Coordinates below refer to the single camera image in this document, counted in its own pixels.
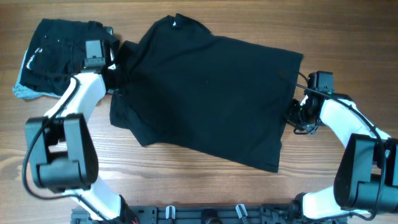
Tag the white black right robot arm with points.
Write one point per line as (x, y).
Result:
(366, 181)

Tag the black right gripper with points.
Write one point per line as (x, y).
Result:
(290, 114)

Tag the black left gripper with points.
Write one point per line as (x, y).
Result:
(121, 86)

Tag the folded black polo shirt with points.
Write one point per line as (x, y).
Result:
(57, 49)

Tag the folded light blue jeans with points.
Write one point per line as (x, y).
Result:
(22, 92)

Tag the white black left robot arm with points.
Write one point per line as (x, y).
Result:
(61, 160)

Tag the black t-shirt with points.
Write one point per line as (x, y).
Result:
(182, 85)

